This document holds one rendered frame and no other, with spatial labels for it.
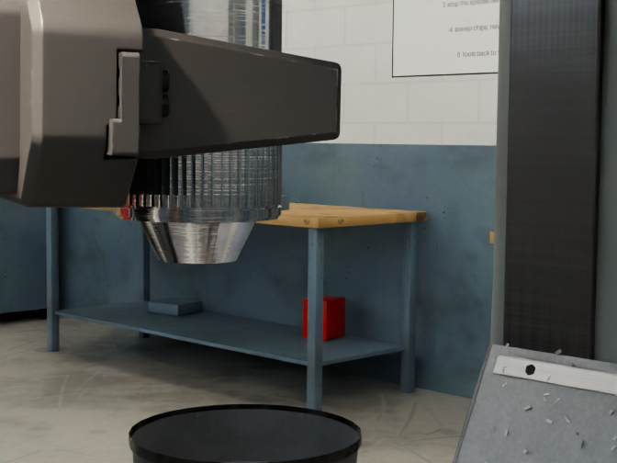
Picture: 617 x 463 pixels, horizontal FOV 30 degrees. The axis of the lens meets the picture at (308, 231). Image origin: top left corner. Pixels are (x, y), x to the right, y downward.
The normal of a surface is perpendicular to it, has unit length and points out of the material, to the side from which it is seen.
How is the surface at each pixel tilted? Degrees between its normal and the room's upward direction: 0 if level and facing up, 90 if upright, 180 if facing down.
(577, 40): 90
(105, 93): 90
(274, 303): 90
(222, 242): 117
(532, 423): 64
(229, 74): 90
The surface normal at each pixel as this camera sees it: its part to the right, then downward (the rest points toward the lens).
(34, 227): 0.72, 0.07
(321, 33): -0.70, 0.05
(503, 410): -0.62, -0.39
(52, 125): 0.39, 0.07
